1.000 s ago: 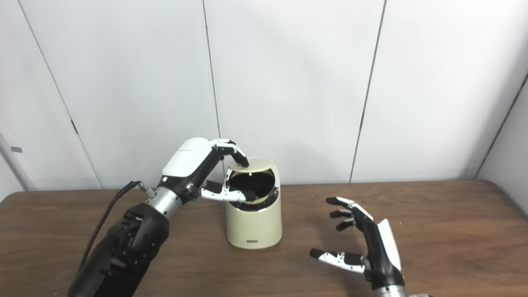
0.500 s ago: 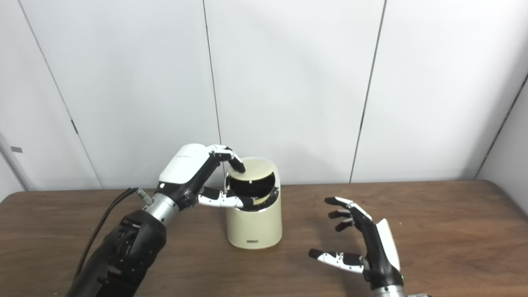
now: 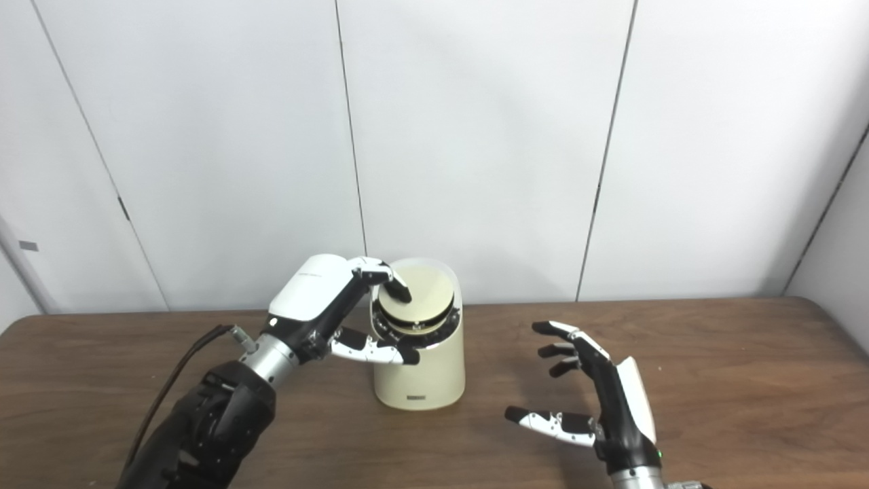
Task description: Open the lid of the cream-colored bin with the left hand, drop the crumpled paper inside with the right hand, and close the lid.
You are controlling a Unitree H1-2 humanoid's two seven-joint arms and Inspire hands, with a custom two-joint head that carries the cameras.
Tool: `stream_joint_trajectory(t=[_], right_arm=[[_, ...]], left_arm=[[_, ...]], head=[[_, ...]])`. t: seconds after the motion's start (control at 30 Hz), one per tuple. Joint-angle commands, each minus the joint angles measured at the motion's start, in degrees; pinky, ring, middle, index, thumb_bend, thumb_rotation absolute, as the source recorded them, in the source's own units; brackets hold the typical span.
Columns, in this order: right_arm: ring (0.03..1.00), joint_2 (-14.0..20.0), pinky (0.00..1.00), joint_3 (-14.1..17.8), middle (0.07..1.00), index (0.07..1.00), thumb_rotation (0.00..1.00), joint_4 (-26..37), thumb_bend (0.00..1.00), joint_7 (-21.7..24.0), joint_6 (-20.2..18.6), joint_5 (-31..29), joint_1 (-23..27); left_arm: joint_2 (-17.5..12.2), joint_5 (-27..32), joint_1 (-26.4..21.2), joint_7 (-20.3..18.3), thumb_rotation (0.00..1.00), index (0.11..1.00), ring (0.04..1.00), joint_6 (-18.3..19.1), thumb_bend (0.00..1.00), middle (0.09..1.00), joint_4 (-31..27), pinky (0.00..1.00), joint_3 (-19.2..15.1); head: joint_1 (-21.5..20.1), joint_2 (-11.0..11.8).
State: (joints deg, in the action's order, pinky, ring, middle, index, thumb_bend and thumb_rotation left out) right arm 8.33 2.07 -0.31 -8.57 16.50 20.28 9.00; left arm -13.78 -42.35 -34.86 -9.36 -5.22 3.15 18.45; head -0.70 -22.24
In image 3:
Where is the cream-colored trash bin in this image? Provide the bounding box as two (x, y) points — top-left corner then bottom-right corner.
(370, 258), (466, 411)

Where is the round cream bin lid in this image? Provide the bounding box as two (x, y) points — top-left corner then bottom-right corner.
(377, 266), (456, 327)

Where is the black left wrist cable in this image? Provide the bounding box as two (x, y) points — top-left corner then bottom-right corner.
(122, 324), (262, 476)

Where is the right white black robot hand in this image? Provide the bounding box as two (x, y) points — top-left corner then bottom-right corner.
(504, 321), (663, 476)

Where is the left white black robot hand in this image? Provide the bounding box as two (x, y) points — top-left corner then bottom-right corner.
(267, 253), (422, 367)

